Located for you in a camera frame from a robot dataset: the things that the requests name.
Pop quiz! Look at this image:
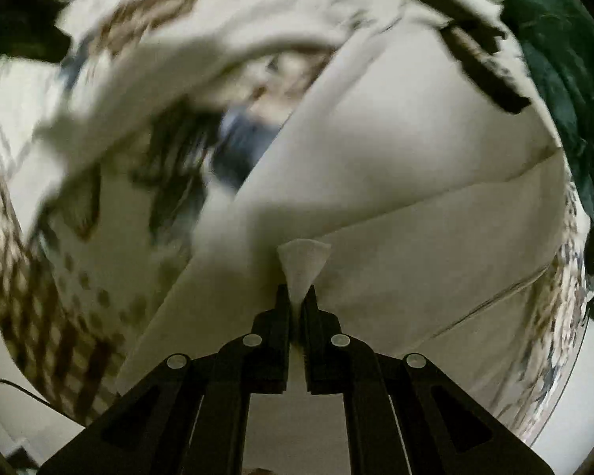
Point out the white black-collared t-shirt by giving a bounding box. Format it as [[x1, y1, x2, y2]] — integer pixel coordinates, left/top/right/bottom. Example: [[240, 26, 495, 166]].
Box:
[[7, 0, 567, 412]]

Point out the floral fleece bed blanket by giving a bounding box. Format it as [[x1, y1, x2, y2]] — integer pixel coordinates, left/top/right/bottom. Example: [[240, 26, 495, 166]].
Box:
[[0, 0, 587, 442]]

